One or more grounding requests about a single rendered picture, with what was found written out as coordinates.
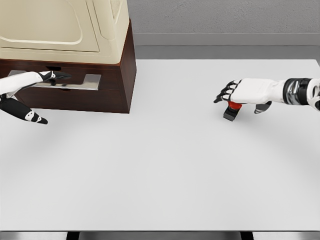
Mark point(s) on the brown cabinet with cream top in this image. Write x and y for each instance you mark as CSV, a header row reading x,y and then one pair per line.
x,y
62,30

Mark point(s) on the black switch with red button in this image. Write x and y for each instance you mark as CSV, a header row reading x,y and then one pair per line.
x,y
232,112

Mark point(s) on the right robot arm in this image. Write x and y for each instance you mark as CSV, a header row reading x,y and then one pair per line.
x,y
295,91

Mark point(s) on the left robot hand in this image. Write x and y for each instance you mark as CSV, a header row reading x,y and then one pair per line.
x,y
17,81

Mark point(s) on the plain brown wooden drawer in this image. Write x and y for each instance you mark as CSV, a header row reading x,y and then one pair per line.
x,y
75,100

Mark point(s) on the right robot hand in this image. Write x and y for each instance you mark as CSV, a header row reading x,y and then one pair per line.
x,y
252,90

